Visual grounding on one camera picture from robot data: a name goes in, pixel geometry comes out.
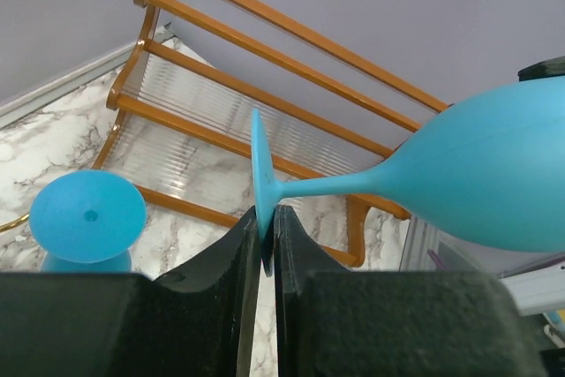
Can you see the wooden ribbed glass divider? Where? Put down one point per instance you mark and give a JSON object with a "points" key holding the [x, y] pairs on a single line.
{"points": [[185, 97]]}

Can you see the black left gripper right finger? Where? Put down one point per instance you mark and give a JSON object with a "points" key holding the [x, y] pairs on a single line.
{"points": [[332, 321]]}

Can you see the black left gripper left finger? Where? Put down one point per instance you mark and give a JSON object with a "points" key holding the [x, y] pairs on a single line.
{"points": [[195, 320]]}

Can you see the gold wire wine glass rack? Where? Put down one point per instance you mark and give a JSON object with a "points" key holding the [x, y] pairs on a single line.
{"points": [[14, 223]]}

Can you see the blue plastic goblet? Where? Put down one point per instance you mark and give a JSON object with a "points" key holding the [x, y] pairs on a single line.
{"points": [[86, 222], [488, 170]]}

